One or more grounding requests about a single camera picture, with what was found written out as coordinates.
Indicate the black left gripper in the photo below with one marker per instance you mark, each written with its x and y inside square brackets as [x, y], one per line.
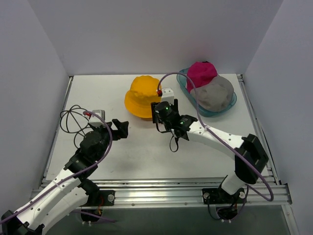
[115, 132]

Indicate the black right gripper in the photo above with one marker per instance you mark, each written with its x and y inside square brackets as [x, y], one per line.
[154, 112]

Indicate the yellow bucket hat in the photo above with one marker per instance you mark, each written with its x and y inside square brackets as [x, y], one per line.
[142, 92]

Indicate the magenta baseball cap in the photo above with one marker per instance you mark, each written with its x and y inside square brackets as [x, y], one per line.
[202, 73]

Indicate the grey bucket hat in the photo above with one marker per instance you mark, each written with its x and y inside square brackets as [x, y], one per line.
[215, 96]

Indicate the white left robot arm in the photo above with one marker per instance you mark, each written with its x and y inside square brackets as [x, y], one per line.
[70, 189]

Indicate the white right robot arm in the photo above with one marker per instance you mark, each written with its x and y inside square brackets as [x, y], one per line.
[247, 152]

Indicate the teal plastic basket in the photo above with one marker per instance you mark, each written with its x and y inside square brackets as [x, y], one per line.
[183, 85]

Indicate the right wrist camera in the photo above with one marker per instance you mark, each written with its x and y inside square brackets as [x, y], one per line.
[166, 94]

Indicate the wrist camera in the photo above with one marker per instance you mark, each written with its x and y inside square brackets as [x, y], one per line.
[94, 120]
[166, 94]

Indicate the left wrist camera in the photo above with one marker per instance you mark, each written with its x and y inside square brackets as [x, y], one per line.
[94, 120]

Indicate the black wire hat stand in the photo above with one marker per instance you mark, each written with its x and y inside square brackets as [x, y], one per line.
[74, 122]

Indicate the aluminium mounting rail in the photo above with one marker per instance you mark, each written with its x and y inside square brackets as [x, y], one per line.
[175, 206]

